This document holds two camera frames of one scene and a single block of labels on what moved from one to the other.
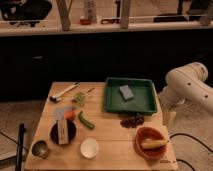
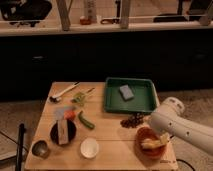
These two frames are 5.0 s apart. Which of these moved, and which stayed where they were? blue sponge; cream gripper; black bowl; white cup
Moved: cream gripper
Stayed: white cup; black bowl; blue sponge
